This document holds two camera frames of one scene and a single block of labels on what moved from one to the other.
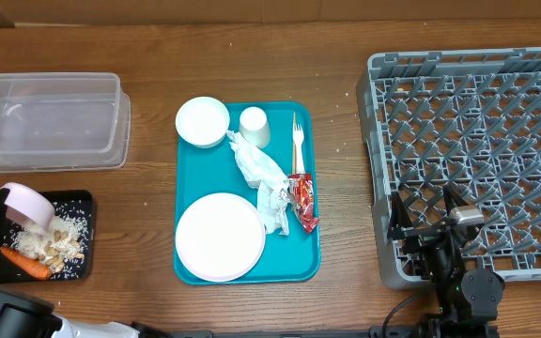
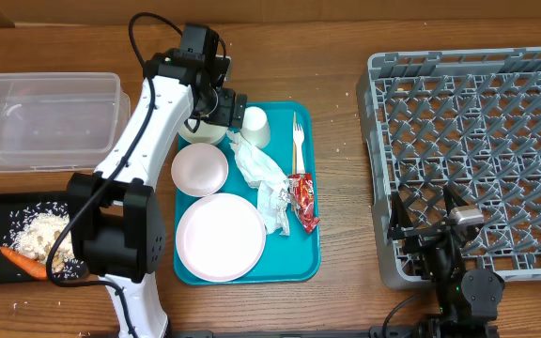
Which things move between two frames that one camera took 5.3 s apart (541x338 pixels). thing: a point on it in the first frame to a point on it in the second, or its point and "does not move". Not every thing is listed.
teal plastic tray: [219, 169] to [273, 163]
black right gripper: [403, 221] does not move
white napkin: [270, 180] does not move
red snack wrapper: [301, 193] does not move
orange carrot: [29, 264] does not move
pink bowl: [28, 205] to [199, 169]
